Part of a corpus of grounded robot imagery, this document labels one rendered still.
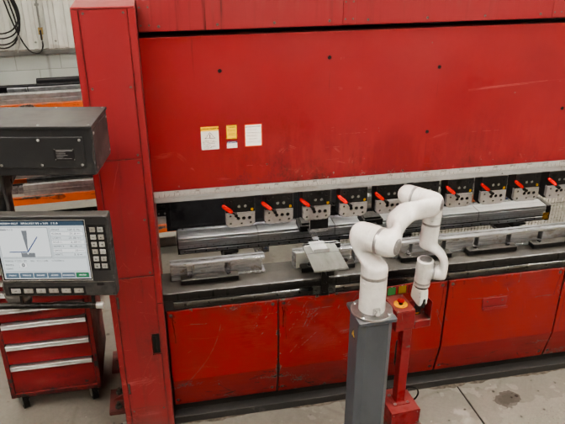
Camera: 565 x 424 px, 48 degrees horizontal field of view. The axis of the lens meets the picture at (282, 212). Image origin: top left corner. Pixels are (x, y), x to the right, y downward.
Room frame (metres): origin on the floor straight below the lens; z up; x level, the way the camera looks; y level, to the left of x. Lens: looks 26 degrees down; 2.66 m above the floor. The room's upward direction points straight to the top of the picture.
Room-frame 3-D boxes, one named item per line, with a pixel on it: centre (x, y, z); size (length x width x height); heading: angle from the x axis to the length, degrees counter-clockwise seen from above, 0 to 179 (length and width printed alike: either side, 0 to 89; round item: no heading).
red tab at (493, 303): (3.12, -1.23, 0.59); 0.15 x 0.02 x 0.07; 101
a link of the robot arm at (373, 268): (2.46, -0.38, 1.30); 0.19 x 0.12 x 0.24; 50
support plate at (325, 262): (2.93, -0.22, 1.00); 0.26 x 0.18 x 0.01; 11
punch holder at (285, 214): (3.03, 0.03, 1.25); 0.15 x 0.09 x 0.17; 101
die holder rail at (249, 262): (2.96, 0.35, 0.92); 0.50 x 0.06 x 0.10; 101
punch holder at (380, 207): (3.14, -0.56, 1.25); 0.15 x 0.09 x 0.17; 101
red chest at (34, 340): (3.12, 1.35, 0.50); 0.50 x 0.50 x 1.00; 11
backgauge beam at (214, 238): (3.44, -0.53, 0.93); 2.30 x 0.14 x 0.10; 101
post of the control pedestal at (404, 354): (2.84, -0.66, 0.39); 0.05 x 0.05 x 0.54; 16
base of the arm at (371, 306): (2.44, -0.40, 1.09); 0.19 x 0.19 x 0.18
